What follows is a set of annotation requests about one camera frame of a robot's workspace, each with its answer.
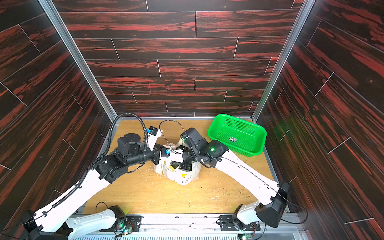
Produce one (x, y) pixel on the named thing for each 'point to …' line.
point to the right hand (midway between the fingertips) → (175, 157)
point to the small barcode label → (232, 139)
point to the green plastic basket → (245, 138)
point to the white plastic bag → (177, 175)
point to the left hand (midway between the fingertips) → (171, 149)
